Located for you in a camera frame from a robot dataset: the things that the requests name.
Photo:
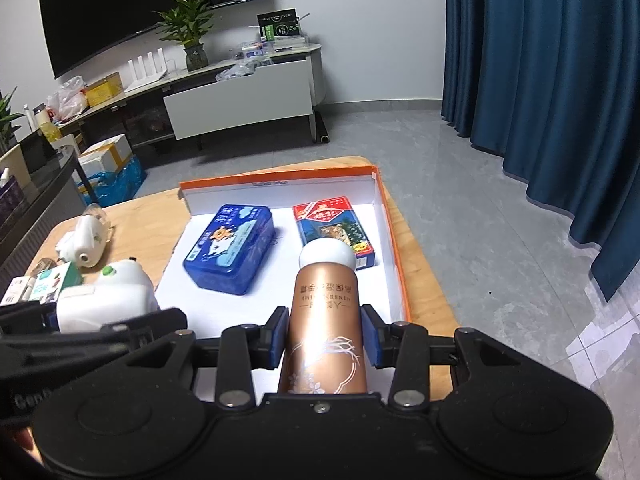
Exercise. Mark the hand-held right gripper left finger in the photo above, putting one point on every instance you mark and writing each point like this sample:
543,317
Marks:
278,335

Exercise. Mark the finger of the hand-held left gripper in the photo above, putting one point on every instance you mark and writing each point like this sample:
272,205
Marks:
30,316
145,327

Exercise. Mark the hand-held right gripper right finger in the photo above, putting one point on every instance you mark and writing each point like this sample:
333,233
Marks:
372,335

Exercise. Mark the white heart-shaped plug-in device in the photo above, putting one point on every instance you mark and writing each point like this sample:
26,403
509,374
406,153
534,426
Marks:
115,297

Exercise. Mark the gold tube white cap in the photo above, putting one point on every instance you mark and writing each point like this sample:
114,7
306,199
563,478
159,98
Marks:
325,330

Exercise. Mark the blue tin box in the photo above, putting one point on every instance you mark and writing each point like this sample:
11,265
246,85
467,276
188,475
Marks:
227,247

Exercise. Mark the tiger print playing card box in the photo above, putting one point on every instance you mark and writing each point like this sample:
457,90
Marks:
332,225

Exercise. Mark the orange cardboard box white inside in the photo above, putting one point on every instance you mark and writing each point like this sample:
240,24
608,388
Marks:
280,190

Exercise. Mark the person's left hand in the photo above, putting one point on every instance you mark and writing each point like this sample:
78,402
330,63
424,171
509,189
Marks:
23,444

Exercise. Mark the small white carton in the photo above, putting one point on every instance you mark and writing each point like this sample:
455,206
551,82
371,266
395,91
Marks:
14,291

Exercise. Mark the teal bandage box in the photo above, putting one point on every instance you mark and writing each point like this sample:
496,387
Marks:
55,282

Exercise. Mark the purple tray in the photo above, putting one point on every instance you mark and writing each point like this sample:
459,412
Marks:
9,202

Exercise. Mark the black glass coffee table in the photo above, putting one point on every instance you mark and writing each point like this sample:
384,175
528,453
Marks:
47,195

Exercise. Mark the blue plastic bag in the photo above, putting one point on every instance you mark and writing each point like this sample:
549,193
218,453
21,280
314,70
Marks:
117,182

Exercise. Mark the beige carton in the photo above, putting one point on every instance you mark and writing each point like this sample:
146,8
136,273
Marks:
12,162

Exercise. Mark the black square box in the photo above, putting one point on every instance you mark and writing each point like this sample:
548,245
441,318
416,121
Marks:
37,152

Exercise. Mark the leafy plant metal pot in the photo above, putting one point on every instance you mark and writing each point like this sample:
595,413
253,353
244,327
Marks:
7,120

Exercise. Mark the white plastic bag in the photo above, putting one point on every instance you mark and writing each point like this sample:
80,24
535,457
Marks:
67,100

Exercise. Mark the grey television cabinet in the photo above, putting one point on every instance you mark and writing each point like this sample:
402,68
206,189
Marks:
240,102

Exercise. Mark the yellow box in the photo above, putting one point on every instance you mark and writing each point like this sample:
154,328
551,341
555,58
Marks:
105,90

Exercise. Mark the white router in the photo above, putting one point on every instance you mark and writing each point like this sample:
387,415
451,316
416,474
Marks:
150,70

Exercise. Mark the clear plastic bag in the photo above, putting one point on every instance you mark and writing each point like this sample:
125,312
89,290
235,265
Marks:
242,70

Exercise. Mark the potted plant dark vase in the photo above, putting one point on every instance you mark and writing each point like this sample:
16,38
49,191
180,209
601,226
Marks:
190,25

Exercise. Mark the blue curtain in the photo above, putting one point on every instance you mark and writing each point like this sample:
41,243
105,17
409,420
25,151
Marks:
550,85

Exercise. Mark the black and green box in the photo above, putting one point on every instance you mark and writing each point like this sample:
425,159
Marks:
281,25

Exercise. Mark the black television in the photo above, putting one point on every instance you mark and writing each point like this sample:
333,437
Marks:
150,5

